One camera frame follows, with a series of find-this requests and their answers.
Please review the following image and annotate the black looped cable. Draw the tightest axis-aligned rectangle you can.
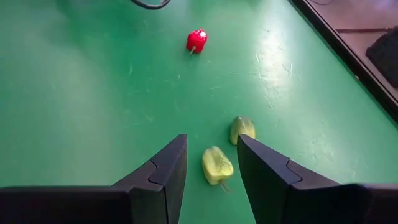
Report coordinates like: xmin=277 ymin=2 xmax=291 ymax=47
xmin=129 ymin=0 xmax=172 ymax=11

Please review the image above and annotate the green mini bell pepper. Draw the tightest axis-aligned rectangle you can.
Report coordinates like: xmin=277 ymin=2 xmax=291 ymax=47
xmin=201 ymin=146 xmax=234 ymax=192
xmin=229 ymin=115 xmax=257 ymax=146

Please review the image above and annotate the red mini bell pepper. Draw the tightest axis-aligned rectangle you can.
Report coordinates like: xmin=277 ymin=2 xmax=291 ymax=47
xmin=185 ymin=28 xmax=209 ymax=55

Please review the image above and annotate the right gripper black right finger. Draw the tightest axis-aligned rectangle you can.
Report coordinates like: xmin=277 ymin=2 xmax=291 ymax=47
xmin=236 ymin=134 xmax=398 ymax=224

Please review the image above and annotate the black clamp mount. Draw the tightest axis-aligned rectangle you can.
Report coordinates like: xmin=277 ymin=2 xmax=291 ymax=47
xmin=365 ymin=26 xmax=398 ymax=90

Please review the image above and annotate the black aluminium table frame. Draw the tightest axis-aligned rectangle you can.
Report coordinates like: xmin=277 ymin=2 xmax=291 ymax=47
xmin=289 ymin=0 xmax=398 ymax=124

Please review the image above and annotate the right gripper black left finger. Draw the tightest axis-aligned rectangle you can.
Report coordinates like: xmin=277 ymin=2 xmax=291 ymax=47
xmin=0 ymin=133 xmax=188 ymax=224

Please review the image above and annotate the green table mat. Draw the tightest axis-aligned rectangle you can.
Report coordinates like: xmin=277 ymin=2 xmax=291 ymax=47
xmin=0 ymin=0 xmax=398 ymax=224

